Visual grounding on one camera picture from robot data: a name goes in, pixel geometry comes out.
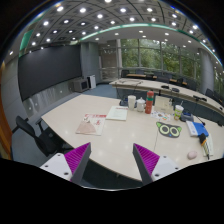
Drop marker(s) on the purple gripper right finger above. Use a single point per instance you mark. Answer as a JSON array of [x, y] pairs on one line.
[[151, 166]]

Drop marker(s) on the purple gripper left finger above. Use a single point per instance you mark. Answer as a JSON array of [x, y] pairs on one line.
[[69, 166]]

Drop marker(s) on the pink computer mouse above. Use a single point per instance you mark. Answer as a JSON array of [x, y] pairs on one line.
[[192, 155]]

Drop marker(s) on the black office chair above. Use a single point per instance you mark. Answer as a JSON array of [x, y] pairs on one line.
[[48, 141]]

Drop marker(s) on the red-white magazine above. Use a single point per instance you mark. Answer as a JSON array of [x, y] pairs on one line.
[[91, 124]]

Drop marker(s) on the colourful sticker sheet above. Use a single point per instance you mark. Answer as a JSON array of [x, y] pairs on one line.
[[160, 115]]

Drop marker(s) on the white green booklet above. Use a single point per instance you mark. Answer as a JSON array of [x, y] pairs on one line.
[[117, 113]]

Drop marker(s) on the white teapot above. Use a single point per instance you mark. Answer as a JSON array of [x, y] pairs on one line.
[[141, 105]]

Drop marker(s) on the white table calendar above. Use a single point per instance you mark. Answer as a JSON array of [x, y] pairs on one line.
[[163, 104]]

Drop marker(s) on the black yellow utility knife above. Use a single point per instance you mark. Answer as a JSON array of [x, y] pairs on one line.
[[203, 142]]

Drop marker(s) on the green-white drink cup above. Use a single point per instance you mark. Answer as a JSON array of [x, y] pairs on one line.
[[178, 111]]

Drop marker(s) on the white paper cup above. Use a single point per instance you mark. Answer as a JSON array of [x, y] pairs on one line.
[[131, 102]]

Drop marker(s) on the red thermos bottle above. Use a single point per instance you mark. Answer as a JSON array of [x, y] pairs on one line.
[[149, 102]]

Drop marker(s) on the grey cabinet box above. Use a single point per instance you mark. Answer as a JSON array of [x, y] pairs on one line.
[[79, 85]]

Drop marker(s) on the long rear conference table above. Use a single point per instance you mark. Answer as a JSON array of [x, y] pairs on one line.
[[169, 90]]

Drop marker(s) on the white air purifier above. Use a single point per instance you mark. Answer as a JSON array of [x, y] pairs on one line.
[[92, 81]]

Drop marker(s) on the large black wall screen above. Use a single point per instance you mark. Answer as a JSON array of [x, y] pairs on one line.
[[47, 67]]

